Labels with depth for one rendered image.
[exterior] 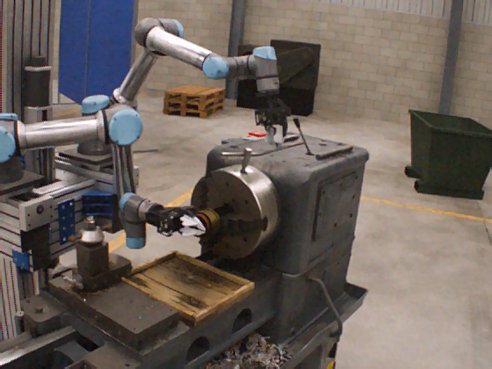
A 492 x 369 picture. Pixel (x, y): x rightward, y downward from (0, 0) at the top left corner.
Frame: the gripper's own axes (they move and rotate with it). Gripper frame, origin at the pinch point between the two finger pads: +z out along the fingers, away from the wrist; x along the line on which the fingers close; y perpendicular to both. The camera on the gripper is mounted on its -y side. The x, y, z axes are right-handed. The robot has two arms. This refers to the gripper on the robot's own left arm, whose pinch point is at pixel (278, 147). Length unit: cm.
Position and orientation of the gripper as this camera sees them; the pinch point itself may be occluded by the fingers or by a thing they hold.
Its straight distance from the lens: 183.9
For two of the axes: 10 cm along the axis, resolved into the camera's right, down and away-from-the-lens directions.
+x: 8.0, 0.0, -6.0
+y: -5.8, 1.9, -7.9
